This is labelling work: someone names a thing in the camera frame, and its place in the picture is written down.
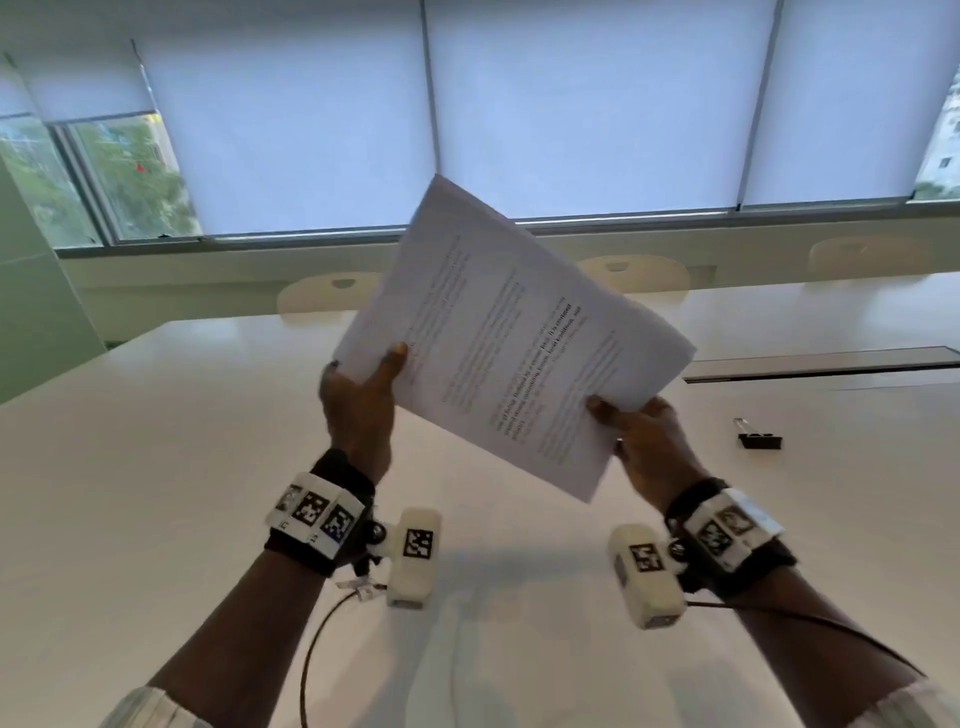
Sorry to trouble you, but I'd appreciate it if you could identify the person's right hand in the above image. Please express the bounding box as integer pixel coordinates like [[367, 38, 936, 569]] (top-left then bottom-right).
[[585, 396, 708, 514]]

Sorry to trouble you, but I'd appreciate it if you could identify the person's left hand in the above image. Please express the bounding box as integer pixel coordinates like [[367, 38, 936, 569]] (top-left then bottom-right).
[[318, 342, 410, 486]]

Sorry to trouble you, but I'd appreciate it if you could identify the stack of printed white papers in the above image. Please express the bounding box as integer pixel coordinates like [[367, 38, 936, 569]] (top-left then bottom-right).
[[330, 174, 698, 505]]

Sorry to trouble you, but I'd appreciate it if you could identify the person's right forearm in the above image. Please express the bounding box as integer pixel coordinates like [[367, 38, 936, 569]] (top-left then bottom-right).
[[731, 568, 925, 706]]

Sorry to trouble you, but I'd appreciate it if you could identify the person's left forearm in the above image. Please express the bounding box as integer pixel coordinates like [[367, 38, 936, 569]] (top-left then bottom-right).
[[147, 553, 325, 712]]

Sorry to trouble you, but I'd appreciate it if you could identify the cream chair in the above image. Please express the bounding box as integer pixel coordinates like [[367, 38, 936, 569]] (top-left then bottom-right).
[[276, 272, 385, 324], [808, 236, 933, 277], [577, 255, 691, 295]]

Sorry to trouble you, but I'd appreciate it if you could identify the black binder clip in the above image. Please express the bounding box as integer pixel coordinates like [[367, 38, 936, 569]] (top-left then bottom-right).
[[733, 417, 783, 451]]

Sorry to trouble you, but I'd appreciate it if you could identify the left wrist tracker band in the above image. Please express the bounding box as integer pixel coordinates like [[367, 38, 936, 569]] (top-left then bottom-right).
[[263, 448, 377, 579]]

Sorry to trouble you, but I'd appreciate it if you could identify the wrist tracker band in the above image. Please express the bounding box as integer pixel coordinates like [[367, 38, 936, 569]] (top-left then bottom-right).
[[664, 478, 799, 600], [263, 448, 377, 579]]

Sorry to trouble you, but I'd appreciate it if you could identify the right wrist tracker band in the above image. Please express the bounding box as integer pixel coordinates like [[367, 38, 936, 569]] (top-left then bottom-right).
[[664, 478, 799, 600]]

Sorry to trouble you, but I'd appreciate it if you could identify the white roller blind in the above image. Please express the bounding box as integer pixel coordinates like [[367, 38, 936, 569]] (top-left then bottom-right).
[[738, 0, 960, 210], [133, 0, 440, 240], [0, 45, 159, 125], [421, 0, 781, 220]]

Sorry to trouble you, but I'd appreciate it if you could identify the white left sleeve cuff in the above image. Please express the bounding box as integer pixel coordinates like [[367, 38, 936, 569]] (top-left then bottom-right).
[[99, 685, 215, 728]]

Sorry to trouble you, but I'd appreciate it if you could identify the white sleeve cuff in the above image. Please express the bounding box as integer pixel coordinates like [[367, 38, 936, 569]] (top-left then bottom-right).
[[847, 678, 960, 728], [99, 685, 215, 728]]

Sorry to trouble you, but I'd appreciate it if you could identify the white right sleeve cuff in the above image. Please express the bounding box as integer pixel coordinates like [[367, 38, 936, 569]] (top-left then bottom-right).
[[847, 678, 960, 728]]

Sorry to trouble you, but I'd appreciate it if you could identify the window frame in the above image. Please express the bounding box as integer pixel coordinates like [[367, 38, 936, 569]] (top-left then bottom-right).
[[0, 52, 960, 260]]

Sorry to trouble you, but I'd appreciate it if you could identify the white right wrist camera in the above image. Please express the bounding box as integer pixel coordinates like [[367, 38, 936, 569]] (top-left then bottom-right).
[[607, 524, 688, 630]]

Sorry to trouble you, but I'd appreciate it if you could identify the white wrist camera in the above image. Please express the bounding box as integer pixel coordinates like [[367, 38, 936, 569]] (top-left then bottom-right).
[[366, 507, 444, 610], [607, 524, 688, 630]]

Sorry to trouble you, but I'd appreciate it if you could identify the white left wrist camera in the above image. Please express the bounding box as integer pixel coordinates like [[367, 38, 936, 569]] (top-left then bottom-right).
[[366, 507, 444, 610]]

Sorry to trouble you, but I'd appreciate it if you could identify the black cable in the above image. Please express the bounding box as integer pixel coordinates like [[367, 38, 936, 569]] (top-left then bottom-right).
[[299, 583, 360, 728], [684, 598, 930, 680]]

